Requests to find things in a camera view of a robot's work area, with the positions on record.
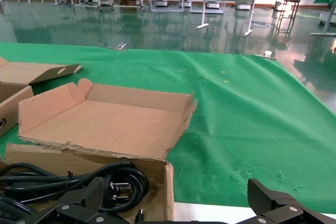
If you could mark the metal cloth clip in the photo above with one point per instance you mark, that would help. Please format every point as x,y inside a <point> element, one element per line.
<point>268,54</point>
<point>120,46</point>

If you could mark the cardboard box with round holes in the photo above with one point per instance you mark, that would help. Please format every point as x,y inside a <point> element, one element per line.
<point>15,72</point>

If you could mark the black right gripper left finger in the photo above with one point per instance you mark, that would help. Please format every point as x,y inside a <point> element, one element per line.
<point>78,205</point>

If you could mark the green table cloth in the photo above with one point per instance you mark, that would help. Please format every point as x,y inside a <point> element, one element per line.
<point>249,116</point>

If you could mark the white humanoid robot with base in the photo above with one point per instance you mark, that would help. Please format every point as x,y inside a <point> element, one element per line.
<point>328,19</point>

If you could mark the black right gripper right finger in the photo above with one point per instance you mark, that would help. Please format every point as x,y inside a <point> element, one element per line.
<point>270,203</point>

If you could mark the brown metal stand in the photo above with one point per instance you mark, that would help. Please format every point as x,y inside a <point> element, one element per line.
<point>287,6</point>

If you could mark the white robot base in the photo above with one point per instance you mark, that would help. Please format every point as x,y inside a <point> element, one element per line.
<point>213,5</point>
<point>161,3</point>
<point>242,6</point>

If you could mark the cardboard box with torn lid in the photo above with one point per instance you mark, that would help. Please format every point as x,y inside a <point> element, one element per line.
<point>105,127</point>

